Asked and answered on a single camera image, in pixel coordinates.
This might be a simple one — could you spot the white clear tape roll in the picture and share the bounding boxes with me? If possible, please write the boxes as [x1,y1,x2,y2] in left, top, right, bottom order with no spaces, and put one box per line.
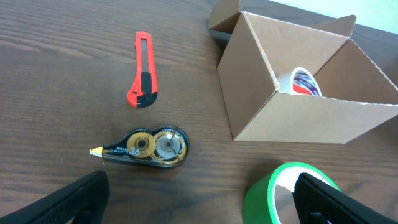
[277,67,322,96]

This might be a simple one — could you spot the red utility knife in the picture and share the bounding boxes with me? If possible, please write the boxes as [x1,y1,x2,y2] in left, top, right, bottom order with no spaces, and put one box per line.
[127,31,158,108]

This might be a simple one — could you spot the black gold correction tape dispenser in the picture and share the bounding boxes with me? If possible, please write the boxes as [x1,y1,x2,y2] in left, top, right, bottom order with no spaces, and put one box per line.
[89,125,190,169]

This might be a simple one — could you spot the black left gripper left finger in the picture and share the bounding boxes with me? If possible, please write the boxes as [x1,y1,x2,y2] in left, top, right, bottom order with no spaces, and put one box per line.
[1,170,110,224]

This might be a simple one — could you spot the small red black cutter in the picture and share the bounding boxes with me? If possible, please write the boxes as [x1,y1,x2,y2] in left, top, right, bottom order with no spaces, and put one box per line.
[293,84,312,95]

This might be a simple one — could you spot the green tape roll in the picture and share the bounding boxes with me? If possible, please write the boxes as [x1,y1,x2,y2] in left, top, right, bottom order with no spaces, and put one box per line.
[242,162,339,224]

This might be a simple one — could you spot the open cardboard box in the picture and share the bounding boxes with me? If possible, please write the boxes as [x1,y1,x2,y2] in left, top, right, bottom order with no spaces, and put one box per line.
[209,0,397,144]

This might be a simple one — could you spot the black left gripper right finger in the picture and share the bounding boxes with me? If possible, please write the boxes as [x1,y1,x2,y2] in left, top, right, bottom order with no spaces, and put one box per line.
[293,173,397,224]

